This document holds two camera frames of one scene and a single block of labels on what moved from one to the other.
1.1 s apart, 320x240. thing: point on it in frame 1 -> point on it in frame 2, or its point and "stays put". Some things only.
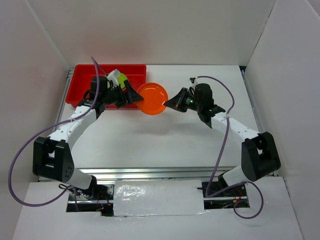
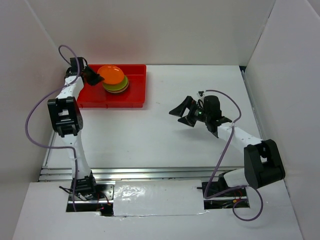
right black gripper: [177, 101] -> [179, 110]
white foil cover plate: [161, 197] stays put
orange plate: [154, 95] -> [112, 74]
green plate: [121, 78] stays put
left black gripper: [131, 96] -> [97, 78]
